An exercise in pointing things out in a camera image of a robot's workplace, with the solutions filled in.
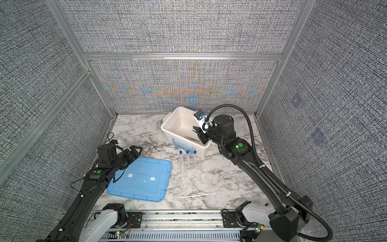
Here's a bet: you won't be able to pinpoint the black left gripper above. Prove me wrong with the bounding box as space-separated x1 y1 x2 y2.
112 145 143 172

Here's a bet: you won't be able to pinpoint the thin metal tweezers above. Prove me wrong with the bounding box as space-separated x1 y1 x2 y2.
184 136 200 142

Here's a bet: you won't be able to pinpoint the test tube blue cap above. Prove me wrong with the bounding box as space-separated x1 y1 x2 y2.
185 150 190 169
179 150 184 171
192 150 198 169

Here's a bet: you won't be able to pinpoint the white plastic storage bin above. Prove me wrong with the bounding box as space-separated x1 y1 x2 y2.
161 106 212 158

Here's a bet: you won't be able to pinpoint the blue plastic bin lid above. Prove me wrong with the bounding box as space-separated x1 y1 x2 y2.
106 157 172 202

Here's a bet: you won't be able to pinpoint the clear test tube rack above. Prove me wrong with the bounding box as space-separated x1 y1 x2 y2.
178 153 203 171

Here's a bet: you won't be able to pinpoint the white plastic pipette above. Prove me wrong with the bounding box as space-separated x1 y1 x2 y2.
179 193 215 199

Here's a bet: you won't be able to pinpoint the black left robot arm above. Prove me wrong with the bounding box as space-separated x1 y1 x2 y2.
38 140 143 242

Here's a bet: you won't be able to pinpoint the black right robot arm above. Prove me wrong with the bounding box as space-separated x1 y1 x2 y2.
193 111 313 242

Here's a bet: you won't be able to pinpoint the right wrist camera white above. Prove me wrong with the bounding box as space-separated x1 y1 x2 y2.
193 110 213 133

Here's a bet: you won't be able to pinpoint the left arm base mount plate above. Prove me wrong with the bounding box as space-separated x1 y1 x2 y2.
111 212 144 229

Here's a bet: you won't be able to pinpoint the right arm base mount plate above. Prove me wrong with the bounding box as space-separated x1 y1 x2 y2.
221 209 250 228

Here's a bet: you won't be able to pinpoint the aluminium front rail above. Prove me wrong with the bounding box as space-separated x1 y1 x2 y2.
52 210 315 242

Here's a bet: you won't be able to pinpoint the aluminium enclosure frame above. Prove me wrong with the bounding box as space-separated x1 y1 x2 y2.
0 0 316 226

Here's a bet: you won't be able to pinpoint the black corrugated cable conduit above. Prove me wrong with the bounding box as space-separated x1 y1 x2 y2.
205 104 334 242

